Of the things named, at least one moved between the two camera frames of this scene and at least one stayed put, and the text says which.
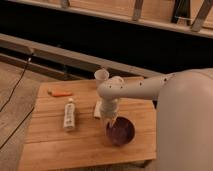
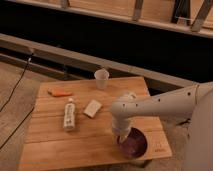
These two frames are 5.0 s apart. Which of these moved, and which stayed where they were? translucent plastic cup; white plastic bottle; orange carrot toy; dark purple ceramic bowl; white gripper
Moved: dark purple ceramic bowl; white gripper
Stayed: orange carrot toy; white plastic bottle; translucent plastic cup
